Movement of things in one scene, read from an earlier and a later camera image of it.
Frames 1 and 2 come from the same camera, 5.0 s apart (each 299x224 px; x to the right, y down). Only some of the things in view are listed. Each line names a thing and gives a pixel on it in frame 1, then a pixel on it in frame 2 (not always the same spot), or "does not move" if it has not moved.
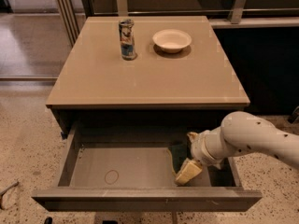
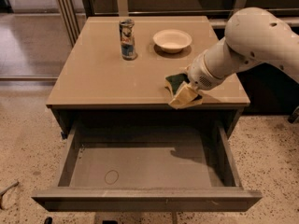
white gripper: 198,149 to 202,73
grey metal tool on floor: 5,190 does not move
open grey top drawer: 125,167 does not move
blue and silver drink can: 127,38 does not move
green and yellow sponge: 178,153 to 173,83
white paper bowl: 172,40 does not move
